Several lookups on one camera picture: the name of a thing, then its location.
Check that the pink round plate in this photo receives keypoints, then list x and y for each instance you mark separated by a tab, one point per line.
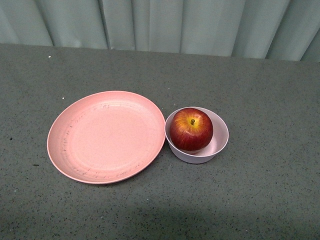
106	137

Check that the pale grey curtain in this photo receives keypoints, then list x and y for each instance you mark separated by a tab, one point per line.
261	29

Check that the light pink bowl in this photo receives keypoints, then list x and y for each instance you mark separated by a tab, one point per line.
217	144

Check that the red apple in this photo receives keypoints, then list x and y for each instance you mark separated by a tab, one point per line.
191	130

